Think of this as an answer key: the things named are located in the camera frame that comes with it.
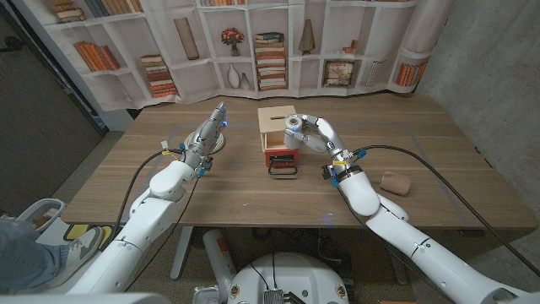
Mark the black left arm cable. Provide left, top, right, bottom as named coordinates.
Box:
left=111, top=149, right=186, bottom=242

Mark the grey and white sneaker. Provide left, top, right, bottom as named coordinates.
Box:
left=46, top=227, right=105, bottom=288

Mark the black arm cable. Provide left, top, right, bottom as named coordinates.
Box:
left=111, top=149, right=186, bottom=242
left=351, top=144, right=540, bottom=279

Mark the white string spool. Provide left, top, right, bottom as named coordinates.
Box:
left=283, top=115, right=304, bottom=150

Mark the white cylinder with orange label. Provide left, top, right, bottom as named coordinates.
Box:
left=202, top=229, right=237, bottom=292

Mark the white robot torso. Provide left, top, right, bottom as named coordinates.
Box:
left=226, top=252, right=350, bottom=304

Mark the red-fronted drawer with black handle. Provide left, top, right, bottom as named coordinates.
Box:
left=264, top=130, right=300, bottom=176

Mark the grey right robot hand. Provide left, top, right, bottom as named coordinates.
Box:
left=283, top=112, right=354, bottom=171

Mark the light wooden drawer box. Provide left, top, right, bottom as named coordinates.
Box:
left=256, top=105, right=297, bottom=152

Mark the yellow and black floor pad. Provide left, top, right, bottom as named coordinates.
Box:
left=62, top=223, right=114, bottom=242

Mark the white plastic bin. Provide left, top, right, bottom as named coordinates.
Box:
left=16, top=198, right=67, bottom=233

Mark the crumpled foil tray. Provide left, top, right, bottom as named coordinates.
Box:
left=192, top=285, right=231, bottom=304

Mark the black door handle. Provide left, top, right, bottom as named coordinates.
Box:
left=0, top=35, right=25, bottom=54

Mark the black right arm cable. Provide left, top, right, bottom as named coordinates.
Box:
left=351, top=144, right=540, bottom=279

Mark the brown bandage roll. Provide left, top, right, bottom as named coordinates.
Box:
left=379, top=171, right=412, bottom=197

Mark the person's leg in jeans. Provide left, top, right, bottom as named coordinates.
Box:
left=0, top=219, right=71, bottom=292

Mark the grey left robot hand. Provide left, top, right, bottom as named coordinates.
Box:
left=182, top=100, right=230, bottom=169

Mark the printed bookshelf backdrop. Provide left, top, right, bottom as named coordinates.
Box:
left=12, top=0, right=455, bottom=113

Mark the coiled white ethernet cable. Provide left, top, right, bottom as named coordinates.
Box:
left=184, top=130, right=226, bottom=155

